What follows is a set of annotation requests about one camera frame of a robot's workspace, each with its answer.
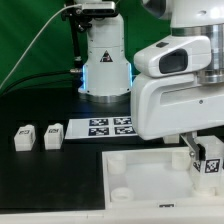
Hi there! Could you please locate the white square tabletop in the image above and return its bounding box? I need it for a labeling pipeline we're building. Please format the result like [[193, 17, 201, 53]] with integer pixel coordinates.
[[102, 147, 224, 209]]

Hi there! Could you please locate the white cable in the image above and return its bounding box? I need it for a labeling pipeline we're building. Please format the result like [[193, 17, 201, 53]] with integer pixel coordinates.
[[0, 3, 83, 90]]

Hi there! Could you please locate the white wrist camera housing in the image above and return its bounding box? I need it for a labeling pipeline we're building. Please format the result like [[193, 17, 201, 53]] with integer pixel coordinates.
[[134, 36, 211, 78]]

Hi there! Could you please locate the grey camera on pole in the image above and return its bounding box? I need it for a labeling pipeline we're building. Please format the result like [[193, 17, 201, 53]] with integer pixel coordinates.
[[81, 1, 116, 16]]

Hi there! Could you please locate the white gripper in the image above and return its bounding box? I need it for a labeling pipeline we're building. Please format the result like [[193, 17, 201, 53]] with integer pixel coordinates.
[[130, 74, 224, 161]]

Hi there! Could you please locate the black cable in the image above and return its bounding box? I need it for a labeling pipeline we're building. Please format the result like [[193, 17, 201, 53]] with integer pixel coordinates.
[[0, 69, 83, 97]]

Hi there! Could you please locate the white sheet with markers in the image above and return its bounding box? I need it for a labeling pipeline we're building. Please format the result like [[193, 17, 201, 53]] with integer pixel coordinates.
[[65, 116, 136, 139]]

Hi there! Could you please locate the black camera pole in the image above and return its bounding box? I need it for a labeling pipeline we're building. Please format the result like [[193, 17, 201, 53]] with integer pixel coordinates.
[[61, 0, 92, 88]]

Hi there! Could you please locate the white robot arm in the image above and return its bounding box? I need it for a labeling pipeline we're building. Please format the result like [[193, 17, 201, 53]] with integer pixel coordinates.
[[79, 0, 224, 160]]

